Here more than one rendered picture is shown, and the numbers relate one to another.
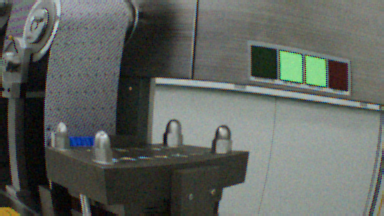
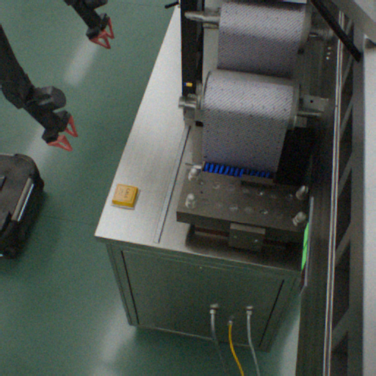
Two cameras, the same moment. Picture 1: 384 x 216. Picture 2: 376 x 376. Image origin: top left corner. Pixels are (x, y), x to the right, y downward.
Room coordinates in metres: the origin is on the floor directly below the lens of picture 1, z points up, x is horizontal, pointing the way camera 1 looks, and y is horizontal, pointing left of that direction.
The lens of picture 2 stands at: (0.58, -0.64, 2.28)
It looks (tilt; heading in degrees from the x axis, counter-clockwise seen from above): 55 degrees down; 69
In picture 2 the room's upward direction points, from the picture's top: straight up
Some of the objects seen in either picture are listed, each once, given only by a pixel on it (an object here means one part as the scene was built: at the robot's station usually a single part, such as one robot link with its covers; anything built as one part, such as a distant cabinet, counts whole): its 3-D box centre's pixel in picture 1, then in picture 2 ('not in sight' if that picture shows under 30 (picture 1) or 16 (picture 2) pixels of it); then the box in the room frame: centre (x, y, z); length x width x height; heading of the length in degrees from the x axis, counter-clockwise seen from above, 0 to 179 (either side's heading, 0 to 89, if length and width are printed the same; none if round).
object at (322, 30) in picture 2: not in sight; (319, 31); (1.38, 0.36, 1.33); 0.07 x 0.07 x 0.07; 58
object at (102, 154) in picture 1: (102, 146); (191, 199); (0.88, 0.12, 1.05); 0.04 x 0.04 x 0.04
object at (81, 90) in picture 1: (80, 94); (241, 150); (1.06, 0.19, 1.11); 0.23 x 0.01 x 0.18; 148
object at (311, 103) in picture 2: not in sight; (313, 103); (1.25, 0.15, 1.28); 0.06 x 0.05 x 0.02; 148
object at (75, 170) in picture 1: (141, 171); (246, 205); (1.04, 0.07, 1.00); 0.40 x 0.16 x 0.06; 148
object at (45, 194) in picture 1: (85, 196); not in sight; (1.07, 0.19, 0.92); 0.28 x 0.04 x 0.04; 148
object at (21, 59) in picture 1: (12, 123); (194, 131); (0.98, 0.36, 1.05); 0.06 x 0.05 x 0.31; 148
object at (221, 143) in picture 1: (222, 138); (301, 217); (1.15, -0.05, 1.05); 0.04 x 0.04 x 0.04
